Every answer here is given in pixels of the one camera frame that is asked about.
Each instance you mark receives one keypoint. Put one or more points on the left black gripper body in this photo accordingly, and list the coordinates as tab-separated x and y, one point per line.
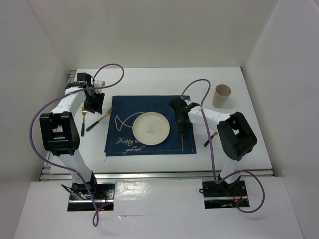
93	103

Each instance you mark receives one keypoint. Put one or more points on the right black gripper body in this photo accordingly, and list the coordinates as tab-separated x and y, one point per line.
181	126

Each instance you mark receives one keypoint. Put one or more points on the gold fork green handle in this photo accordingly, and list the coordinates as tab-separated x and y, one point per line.
84	112
109	111

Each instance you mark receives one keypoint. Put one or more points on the dark blue cloth placemat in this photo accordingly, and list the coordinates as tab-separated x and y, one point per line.
120	139

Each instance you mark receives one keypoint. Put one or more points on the gold knife green handle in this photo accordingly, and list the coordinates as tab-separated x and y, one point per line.
211	137

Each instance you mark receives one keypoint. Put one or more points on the cream round plate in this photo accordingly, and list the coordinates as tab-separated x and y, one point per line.
151	128

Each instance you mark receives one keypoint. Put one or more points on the beige paper cup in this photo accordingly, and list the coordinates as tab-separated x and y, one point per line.
221	94

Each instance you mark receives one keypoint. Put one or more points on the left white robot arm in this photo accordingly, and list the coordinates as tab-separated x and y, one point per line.
60	135

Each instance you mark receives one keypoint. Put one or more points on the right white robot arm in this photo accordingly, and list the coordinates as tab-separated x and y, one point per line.
235	134

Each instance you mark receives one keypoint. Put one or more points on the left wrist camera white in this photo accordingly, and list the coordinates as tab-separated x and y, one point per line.
99	84

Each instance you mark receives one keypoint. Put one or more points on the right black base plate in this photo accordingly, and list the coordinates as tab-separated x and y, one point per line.
215	198

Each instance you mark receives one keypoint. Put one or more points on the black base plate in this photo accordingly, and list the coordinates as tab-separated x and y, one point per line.
80	200
215	198

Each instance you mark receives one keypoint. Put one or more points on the aluminium rail front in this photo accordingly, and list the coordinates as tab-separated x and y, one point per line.
112	177

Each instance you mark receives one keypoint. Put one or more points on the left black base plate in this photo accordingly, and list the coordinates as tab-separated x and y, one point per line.
80	200

